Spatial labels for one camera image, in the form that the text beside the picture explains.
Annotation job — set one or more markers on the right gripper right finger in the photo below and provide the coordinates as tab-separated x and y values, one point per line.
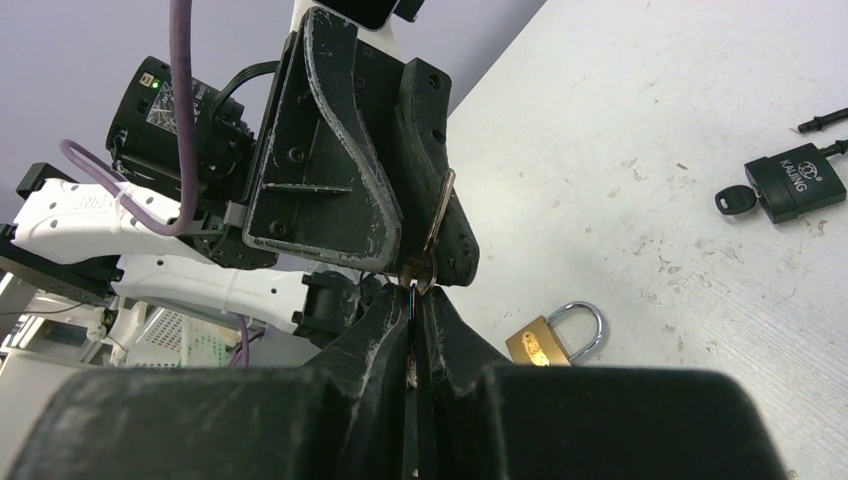
481	416

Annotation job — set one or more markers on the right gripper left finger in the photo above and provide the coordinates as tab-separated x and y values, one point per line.
338	416

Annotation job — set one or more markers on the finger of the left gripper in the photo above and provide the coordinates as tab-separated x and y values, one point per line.
351	153

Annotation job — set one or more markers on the brass padlock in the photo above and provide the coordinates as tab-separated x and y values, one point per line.
538	344

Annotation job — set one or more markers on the keys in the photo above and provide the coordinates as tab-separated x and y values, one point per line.
419	271

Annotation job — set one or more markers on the black padlock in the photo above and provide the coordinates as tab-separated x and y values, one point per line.
794	182

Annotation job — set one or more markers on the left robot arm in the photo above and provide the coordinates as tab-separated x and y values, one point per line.
163	217

